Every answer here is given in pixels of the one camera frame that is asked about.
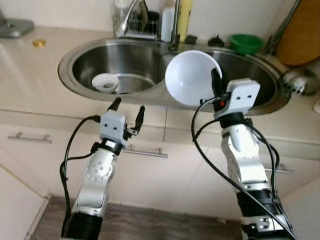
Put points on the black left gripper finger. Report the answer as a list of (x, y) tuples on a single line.
[(115, 104), (140, 117)]

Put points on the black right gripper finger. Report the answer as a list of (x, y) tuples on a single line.
[(217, 82)]

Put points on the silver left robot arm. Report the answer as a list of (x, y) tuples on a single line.
[(97, 175)]

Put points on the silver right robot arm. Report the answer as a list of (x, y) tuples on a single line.
[(242, 160)]

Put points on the cream kitchen base cabinet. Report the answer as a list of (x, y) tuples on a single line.
[(160, 185)]

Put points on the chrome kitchen faucet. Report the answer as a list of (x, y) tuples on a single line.
[(174, 35)]

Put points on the black sink plug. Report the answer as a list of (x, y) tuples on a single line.
[(216, 42)]

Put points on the green plastic bowl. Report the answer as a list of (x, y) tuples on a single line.
[(246, 44)]

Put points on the stainless steel double sink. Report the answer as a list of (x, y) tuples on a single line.
[(140, 60)]

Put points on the yellow plastic bottle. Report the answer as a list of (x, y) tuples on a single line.
[(185, 20)]

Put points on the white plastic bottle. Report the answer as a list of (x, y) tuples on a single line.
[(166, 25)]

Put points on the round wooden cutting board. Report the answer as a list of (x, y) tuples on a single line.
[(300, 35)]

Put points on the small clear glass jar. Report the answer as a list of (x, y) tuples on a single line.
[(121, 9)]

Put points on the grey coffee machine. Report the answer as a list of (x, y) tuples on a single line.
[(17, 27)]

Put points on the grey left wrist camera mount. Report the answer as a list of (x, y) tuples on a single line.
[(112, 125)]

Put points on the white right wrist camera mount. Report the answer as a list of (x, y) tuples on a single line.
[(242, 96)]

